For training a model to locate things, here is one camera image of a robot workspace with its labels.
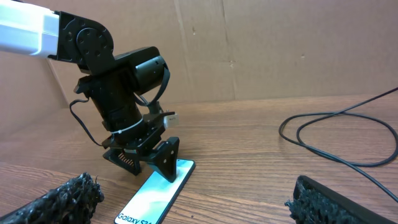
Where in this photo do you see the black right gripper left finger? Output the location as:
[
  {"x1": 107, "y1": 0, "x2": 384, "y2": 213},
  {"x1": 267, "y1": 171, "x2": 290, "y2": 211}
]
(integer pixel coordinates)
[{"x1": 1, "y1": 172, "x2": 104, "y2": 224}]

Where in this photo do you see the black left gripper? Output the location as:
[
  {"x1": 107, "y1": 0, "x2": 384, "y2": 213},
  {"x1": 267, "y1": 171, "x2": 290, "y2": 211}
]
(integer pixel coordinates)
[{"x1": 86, "y1": 90, "x2": 180, "y2": 183}]

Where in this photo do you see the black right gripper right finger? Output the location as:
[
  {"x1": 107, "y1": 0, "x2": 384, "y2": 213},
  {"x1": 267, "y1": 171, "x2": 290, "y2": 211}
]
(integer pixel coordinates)
[{"x1": 284, "y1": 175, "x2": 396, "y2": 224}]

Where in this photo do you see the smartphone with lit screen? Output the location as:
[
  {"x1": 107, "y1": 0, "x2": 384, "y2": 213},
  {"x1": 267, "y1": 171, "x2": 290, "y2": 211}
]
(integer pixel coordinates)
[{"x1": 114, "y1": 159, "x2": 196, "y2": 224}]

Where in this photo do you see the black charger cable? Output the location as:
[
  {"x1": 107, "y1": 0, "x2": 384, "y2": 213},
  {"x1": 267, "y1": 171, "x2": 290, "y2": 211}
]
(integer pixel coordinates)
[{"x1": 278, "y1": 86, "x2": 398, "y2": 203}]

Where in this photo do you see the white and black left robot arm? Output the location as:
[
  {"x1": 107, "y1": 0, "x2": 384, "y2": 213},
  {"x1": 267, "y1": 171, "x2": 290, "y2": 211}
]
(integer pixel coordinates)
[{"x1": 1, "y1": 1, "x2": 179, "y2": 182}]

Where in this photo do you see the brown cardboard backdrop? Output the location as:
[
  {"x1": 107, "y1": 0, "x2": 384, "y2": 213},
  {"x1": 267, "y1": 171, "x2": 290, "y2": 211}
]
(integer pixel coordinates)
[{"x1": 0, "y1": 0, "x2": 398, "y2": 138}]

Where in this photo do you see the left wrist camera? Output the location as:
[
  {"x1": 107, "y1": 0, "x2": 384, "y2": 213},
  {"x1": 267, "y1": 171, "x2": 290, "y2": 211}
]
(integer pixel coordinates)
[{"x1": 163, "y1": 114, "x2": 179, "y2": 129}]

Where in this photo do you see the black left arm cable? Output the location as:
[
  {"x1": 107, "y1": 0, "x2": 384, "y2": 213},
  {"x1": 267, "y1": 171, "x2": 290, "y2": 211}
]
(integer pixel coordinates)
[{"x1": 68, "y1": 98, "x2": 104, "y2": 147}]

